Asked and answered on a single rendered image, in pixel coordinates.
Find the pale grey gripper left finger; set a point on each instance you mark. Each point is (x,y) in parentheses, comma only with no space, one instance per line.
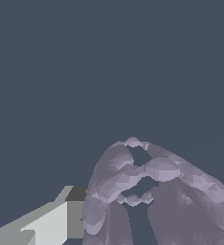
(50,220)

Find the lumpy grey-purple looped object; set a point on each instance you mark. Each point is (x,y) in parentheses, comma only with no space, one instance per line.
(163,170)

